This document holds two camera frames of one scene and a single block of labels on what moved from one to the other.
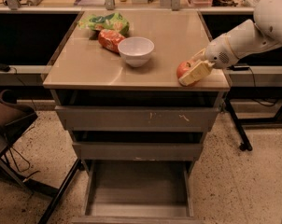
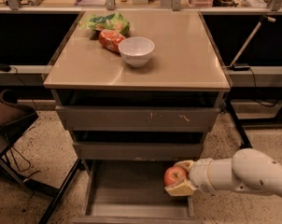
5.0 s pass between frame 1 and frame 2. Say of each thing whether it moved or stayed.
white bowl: stayed
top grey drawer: stayed
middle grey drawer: stayed
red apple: moved
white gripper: moved
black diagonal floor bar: stayed
